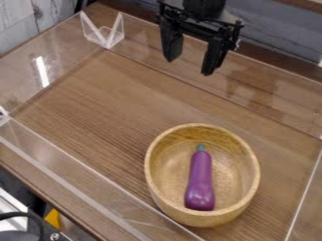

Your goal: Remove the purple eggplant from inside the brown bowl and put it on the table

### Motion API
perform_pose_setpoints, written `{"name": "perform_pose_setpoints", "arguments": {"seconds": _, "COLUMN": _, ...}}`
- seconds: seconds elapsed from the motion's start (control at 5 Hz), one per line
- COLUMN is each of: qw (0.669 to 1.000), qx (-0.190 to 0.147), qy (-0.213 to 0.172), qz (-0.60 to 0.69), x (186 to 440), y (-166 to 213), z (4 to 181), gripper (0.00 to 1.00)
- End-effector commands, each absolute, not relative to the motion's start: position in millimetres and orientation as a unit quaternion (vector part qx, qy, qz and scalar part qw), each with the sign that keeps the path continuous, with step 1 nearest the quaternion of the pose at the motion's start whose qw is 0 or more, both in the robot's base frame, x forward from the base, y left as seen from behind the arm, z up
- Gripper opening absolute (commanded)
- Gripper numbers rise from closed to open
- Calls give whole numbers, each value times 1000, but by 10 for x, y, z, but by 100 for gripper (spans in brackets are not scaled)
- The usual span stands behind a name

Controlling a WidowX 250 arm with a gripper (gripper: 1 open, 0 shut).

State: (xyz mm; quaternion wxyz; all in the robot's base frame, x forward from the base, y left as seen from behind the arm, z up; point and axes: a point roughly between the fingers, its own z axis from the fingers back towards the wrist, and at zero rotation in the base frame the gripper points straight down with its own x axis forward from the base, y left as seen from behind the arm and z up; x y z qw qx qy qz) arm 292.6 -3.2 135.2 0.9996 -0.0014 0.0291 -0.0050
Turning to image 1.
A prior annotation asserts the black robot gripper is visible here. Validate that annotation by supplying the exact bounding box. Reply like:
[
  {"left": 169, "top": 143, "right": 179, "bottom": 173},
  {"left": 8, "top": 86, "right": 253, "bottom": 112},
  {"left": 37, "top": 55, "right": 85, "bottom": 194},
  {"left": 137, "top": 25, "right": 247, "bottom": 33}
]
[{"left": 157, "top": 0, "right": 244, "bottom": 76}]

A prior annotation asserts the purple toy eggplant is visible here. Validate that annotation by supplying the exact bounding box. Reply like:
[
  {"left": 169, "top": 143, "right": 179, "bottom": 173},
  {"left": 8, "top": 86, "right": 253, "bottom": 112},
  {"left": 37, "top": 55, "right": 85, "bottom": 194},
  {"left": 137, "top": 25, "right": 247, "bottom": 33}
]
[{"left": 183, "top": 144, "right": 215, "bottom": 211}]

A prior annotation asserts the brown wooden oval bowl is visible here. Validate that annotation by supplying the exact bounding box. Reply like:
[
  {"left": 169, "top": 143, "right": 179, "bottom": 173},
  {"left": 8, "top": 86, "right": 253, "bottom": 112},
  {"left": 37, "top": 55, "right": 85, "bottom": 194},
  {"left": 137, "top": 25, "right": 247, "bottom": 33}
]
[{"left": 144, "top": 123, "right": 260, "bottom": 228}]

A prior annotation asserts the yellow object under table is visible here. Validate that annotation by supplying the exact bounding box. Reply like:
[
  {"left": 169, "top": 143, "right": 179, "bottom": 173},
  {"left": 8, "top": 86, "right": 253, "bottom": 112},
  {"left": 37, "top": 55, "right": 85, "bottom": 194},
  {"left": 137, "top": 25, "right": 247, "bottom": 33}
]
[{"left": 45, "top": 209, "right": 60, "bottom": 229}]

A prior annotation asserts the clear acrylic corner bracket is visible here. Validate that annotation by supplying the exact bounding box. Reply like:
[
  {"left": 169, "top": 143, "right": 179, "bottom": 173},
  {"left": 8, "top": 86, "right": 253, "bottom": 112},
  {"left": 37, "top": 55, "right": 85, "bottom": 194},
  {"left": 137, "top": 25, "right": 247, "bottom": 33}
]
[{"left": 78, "top": 12, "right": 124, "bottom": 49}]

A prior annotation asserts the clear acrylic barrier wall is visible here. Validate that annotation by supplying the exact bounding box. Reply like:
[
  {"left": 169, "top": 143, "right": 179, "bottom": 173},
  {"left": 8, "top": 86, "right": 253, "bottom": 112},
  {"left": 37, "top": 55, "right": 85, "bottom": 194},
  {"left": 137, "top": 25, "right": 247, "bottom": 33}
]
[{"left": 0, "top": 4, "right": 322, "bottom": 241}]

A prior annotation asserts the black cable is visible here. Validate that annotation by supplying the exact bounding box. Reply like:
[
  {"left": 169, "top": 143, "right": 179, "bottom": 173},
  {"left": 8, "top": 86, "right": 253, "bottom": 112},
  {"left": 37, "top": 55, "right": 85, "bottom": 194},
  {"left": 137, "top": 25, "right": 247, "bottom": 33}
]
[{"left": 0, "top": 212, "right": 45, "bottom": 241}]

